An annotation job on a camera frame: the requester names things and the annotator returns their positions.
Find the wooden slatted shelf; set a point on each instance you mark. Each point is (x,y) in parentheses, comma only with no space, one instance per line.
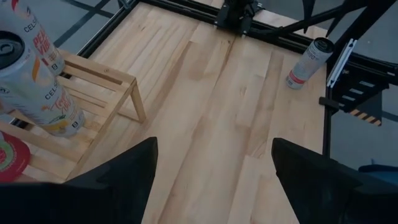
(102,74)

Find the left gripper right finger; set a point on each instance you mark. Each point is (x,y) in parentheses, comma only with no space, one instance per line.
(335,199)

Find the white Celsius can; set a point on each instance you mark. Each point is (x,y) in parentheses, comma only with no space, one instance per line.
(37,93)
(308,65)
(40,40)

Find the black hazard-striped floor mat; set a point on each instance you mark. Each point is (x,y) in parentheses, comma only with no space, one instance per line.
(373,109)

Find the white aluminium bar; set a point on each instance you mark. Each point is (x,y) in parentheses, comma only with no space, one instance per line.
(342,62)

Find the pink white Spindrift can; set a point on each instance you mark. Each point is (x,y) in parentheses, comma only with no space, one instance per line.
(12,158)

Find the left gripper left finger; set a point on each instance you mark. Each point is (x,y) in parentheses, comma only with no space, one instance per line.
(93,202)

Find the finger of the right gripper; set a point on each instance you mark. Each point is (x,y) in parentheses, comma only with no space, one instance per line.
(308,12)
(337,15)

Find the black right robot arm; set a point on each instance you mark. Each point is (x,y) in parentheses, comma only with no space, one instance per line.
(231,14)

